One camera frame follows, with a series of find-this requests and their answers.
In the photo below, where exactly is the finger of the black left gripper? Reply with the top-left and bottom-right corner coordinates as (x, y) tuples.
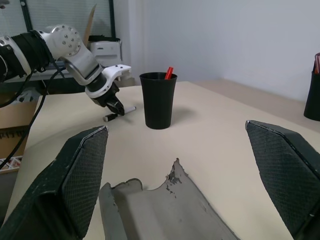
(112, 97), (125, 116)
(105, 101), (120, 115)

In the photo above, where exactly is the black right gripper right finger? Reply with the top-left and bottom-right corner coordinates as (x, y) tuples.
(245, 119), (320, 240)

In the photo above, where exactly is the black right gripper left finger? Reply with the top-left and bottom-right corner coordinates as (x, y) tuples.
(0, 125), (110, 240)

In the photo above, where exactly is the white marker with black cap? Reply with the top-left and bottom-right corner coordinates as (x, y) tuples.
(103, 106), (137, 123)

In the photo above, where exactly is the tall black plastic cup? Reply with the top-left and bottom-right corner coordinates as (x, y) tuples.
(139, 71), (179, 130)

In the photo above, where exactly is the black cup with flared base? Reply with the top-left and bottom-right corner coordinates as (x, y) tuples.
(303, 69), (320, 122)

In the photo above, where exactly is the grey worn glasses case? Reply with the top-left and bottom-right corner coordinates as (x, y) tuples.
(98, 157), (241, 240)

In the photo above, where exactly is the white printer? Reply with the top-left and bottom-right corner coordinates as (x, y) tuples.
(88, 34), (124, 65)

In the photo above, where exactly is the white lattice rack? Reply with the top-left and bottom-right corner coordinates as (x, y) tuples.
(0, 154), (25, 179)

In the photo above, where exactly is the upright cardboard sheet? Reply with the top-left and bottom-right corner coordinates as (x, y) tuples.
(83, 3), (97, 49)

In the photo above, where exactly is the brown cardboard box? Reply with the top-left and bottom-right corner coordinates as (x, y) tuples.
(0, 95), (43, 161)

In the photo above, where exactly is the dark red marker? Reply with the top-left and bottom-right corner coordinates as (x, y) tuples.
(313, 52), (320, 75)

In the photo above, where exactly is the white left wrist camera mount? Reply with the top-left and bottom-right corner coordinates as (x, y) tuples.
(85, 64), (132, 99)

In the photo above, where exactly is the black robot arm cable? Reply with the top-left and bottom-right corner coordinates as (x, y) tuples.
(0, 57), (68, 171)

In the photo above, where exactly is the dark window frame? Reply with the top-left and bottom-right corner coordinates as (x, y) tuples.
(20, 0), (119, 39)

